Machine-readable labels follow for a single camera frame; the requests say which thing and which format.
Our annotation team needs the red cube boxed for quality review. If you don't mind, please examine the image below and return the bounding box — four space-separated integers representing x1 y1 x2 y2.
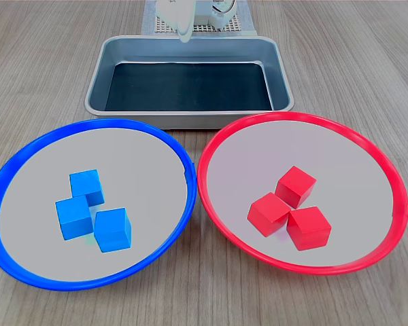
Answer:
286 206 333 252
275 165 318 209
246 192 292 238

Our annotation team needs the pale perforated plate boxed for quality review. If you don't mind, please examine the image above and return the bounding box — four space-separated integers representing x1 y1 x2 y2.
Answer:
154 12 243 34

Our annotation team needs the red-rimmed white plate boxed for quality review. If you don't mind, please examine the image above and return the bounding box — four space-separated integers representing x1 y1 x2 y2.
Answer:
197 111 408 276

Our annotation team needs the blue-rimmed white plate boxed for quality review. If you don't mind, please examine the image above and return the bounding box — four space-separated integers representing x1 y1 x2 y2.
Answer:
0 117 197 292

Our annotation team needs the steel tray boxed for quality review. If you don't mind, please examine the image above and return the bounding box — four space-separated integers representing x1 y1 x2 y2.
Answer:
84 35 295 130

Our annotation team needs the blue cube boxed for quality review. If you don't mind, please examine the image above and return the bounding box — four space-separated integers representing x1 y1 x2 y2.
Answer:
69 168 106 207
93 207 133 253
54 196 95 242

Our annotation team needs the black mat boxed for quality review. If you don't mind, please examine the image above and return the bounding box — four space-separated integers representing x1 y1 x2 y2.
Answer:
104 62 274 112

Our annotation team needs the thin grey cable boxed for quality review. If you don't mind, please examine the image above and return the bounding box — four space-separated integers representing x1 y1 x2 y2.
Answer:
211 0 238 15

